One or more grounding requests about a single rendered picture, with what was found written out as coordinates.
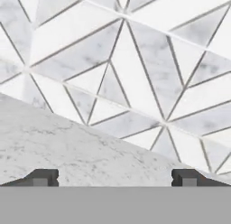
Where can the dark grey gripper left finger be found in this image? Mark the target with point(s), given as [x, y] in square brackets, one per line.
[45, 175]

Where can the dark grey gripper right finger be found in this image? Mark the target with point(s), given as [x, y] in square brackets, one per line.
[184, 174]

